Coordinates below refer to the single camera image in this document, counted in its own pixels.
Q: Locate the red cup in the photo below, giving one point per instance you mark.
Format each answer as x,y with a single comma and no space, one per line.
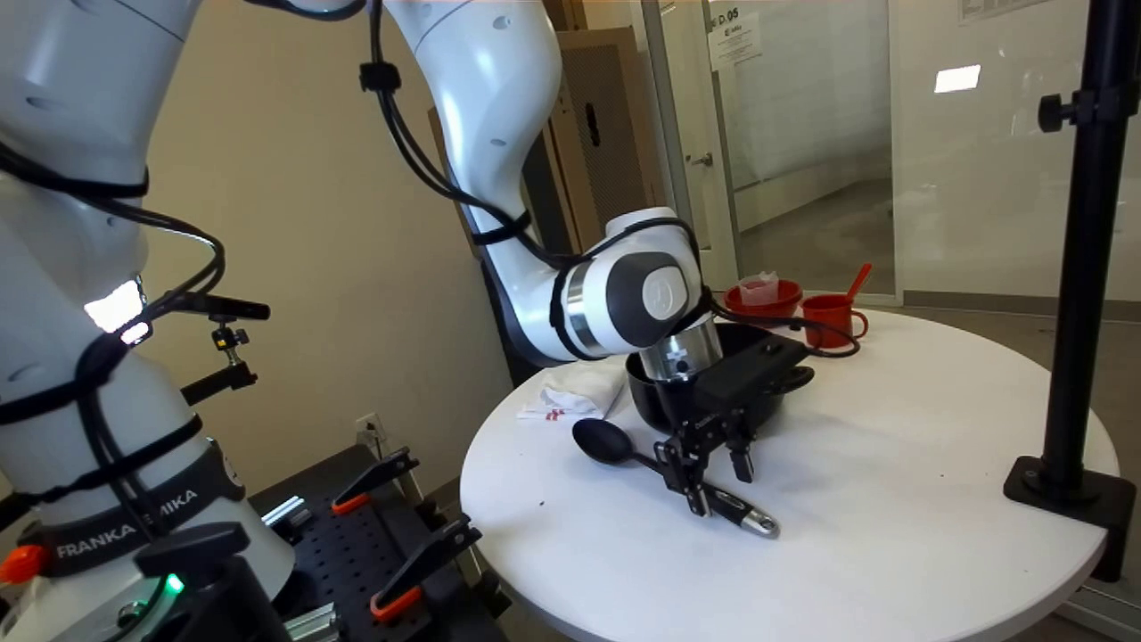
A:
827,322

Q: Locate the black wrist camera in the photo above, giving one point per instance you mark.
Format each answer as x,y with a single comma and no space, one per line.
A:
749,370

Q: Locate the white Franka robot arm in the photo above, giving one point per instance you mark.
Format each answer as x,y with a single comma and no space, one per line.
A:
476,74

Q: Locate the black spoon with silver tip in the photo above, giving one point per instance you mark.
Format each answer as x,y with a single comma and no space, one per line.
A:
609,443

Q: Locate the black camera on mount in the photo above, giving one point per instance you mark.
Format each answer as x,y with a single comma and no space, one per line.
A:
235,307

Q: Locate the white paper door sign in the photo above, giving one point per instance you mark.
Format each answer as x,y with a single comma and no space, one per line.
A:
738,40

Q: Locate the clear plastic cup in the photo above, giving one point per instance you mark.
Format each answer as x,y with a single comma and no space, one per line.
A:
762,290

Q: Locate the red bowl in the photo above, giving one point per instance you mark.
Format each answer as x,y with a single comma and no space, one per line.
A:
770,310

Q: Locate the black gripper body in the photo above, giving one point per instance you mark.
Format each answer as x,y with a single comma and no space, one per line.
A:
714,424

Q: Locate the white folded cloth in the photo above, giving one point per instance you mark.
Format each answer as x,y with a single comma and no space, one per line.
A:
584,387

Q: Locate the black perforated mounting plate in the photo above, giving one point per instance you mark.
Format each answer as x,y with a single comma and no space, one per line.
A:
342,557

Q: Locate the white wall outlet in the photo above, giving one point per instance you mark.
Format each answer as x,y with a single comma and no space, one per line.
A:
370,428

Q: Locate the small cardboard box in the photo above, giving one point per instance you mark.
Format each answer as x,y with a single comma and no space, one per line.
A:
568,12

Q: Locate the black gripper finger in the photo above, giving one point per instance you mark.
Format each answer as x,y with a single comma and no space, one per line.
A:
745,458
688,481

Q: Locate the black camera stand pole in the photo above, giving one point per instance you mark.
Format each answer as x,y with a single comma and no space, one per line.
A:
1091,298

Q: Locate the black clamp with orange tip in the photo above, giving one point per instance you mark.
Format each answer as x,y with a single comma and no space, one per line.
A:
377,479
424,563

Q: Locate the black cooking pot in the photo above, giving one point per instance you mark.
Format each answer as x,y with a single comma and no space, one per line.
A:
645,395

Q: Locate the large cardboard box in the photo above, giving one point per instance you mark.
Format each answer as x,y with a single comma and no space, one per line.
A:
609,131

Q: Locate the red plastic spoon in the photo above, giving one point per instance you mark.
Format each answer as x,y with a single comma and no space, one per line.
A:
856,282

